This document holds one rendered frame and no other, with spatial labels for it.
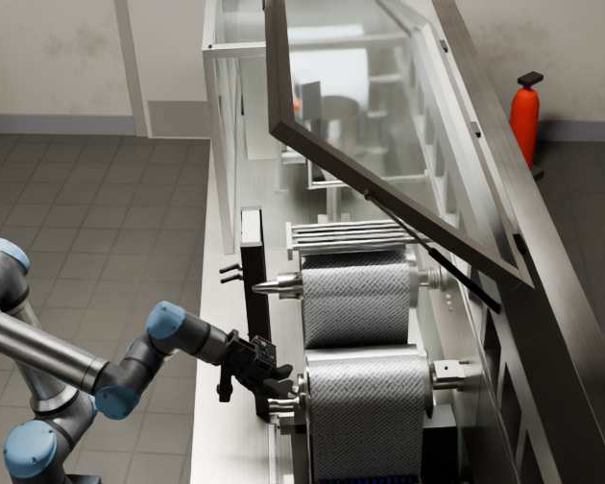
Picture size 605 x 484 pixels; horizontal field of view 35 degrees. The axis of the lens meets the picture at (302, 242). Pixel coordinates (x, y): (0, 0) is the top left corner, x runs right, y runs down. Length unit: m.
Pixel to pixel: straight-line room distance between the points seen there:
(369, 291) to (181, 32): 3.22
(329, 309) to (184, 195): 2.90
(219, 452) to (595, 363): 0.99
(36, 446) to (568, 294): 1.19
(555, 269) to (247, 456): 0.88
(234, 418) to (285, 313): 0.42
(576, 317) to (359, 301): 0.47
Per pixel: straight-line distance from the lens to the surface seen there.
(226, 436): 2.48
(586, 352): 1.93
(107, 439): 3.77
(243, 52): 2.68
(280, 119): 1.45
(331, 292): 2.13
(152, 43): 5.24
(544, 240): 2.20
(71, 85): 5.55
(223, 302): 2.86
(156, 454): 3.68
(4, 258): 2.12
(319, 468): 2.16
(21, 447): 2.25
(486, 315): 1.82
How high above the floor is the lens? 2.72
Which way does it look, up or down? 36 degrees down
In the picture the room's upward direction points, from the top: 3 degrees counter-clockwise
